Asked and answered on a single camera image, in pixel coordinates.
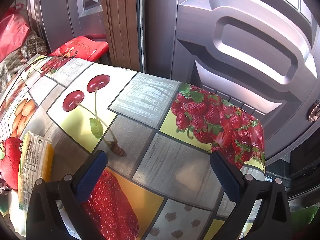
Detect fruit print tablecloth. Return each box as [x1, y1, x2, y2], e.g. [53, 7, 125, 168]
[0, 54, 267, 240]

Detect yellow sponge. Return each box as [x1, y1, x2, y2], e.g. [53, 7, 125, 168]
[17, 131, 54, 210]

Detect red apple plush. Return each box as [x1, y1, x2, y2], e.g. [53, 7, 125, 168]
[0, 137, 24, 190]

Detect plaid blanket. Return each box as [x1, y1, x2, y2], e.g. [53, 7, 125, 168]
[0, 31, 48, 85]

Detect grey ornate door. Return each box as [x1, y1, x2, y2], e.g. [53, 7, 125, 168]
[144, 0, 320, 180]

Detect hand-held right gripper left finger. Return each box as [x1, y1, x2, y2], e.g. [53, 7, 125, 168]
[26, 150, 108, 240]

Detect brown door frame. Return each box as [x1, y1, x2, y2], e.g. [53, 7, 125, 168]
[100, 0, 146, 73]

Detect grey panelled door leaf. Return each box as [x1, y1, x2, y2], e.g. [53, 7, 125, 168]
[27, 0, 105, 53]

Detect brass door handle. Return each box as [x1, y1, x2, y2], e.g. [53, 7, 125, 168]
[308, 100, 320, 123]

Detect pink-red nonwoven bag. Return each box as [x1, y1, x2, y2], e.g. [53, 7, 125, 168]
[0, 4, 30, 62]

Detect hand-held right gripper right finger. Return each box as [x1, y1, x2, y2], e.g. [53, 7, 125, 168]
[209, 151, 293, 240]

